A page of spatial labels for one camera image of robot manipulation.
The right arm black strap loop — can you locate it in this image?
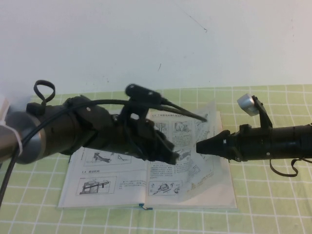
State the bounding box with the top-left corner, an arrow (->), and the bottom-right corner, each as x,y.
269,157 -> 312,178

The camera bracket black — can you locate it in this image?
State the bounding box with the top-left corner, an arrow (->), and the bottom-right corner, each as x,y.
253,95 -> 274,130
119,83 -> 164,122

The illustrated technical book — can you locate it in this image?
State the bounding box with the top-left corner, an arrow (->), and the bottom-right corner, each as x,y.
57,98 -> 238,211

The right camera bracket black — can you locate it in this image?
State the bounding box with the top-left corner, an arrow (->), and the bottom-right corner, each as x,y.
253,95 -> 274,130

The left camera cable black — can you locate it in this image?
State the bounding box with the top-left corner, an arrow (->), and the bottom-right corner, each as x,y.
0,97 -> 208,205

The beige board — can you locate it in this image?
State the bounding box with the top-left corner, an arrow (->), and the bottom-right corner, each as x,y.
0,96 -> 11,125

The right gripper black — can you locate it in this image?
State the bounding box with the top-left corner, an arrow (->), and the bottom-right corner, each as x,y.
196,123 -> 276,163

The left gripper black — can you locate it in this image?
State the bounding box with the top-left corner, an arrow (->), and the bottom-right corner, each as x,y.
104,114 -> 180,166

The white cable tie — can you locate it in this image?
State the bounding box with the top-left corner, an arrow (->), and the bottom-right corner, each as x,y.
0,123 -> 24,153

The left arm black strap loop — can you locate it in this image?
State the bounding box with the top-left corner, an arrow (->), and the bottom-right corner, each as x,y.
33,79 -> 56,108

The green white checked tablecloth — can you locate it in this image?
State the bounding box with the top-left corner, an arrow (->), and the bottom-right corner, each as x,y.
0,84 -> 312,234

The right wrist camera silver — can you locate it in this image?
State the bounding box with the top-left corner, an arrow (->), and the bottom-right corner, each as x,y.
236,93 -> 260,117

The left camera bracket black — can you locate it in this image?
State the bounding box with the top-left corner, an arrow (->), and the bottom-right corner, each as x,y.
119,83 -> 164,122

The arm black strap loop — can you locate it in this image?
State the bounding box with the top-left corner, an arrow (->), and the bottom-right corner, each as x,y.
269,157 -> 312,178
33,79 -> 56,108

